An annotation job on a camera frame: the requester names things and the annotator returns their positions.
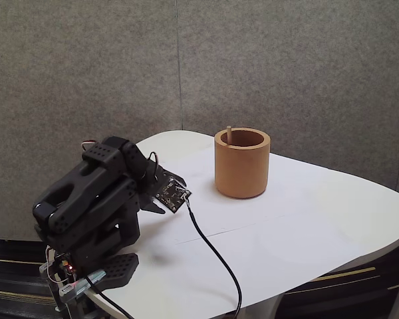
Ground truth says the brown cylindrical pen holder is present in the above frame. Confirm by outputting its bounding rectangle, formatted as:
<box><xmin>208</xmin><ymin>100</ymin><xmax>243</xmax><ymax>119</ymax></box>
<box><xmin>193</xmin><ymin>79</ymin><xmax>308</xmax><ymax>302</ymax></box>
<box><xmin>214</xmin><ymin>127</ymin><xmax>271</xmax><ymax>199</ymax></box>

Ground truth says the grey table clamp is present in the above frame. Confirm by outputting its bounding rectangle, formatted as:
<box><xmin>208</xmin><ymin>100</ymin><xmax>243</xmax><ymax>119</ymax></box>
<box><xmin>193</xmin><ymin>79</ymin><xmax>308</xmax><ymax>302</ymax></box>
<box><xmin>39</xmin><ymin>269</ymin><xmax>107</xmax><ymax>313</ymax></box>

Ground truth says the controller board with red light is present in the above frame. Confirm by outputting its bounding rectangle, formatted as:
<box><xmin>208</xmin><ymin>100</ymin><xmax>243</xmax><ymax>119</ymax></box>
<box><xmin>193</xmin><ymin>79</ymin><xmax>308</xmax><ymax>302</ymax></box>
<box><xmin>51</xmin><ymin>252</ymin><xmax>78</xmax><ymax>278</ymax></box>

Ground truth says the thin black wrist wire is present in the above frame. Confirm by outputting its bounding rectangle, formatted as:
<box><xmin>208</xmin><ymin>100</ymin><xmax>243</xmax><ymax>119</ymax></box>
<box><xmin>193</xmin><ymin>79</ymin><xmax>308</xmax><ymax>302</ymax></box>
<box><xmin>148</xmin><ymin>151</ymin><xmax>162</xmax><ymax>182</ymax></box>

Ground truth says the black camera circuit board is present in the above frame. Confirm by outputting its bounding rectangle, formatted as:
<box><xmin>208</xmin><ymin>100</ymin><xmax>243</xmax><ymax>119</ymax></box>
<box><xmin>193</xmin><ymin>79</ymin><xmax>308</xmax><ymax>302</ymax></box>
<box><xmin>154</xmin><ymin>177</ymin><xmax>193</xmax><ymax>214</ymax></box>

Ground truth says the black camera cable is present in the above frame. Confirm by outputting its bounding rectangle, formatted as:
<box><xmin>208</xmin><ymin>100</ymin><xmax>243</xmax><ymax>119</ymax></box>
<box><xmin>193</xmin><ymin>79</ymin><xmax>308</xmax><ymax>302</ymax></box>
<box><xmin>85</xmin><ymin>194</ymin><xmax>243</xmax><ymax>319</ymax></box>

